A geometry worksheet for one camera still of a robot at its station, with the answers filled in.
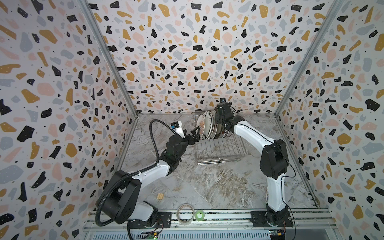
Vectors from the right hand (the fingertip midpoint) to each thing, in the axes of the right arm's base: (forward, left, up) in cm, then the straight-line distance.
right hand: (219, 110), depth 93 cm
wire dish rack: (-17, +6, -22) cm, 28 cm away
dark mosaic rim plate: (-9, +1, -6) cm, 10 cm away
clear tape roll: (-57, +20, -20) cm, 64 cm away
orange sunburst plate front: (+2, +11, -15) cm, 19 cm away
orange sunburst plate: (-6, +2, -7) cm, 9 cm away
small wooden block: (-46, +33, -20) cm, 60 cm away
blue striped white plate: (-5, +6, -8) cm, 11 cm away
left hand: (-16, +15, +4) cm, 22 cm away
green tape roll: (-56, +11, -22) cm, 61 cm away
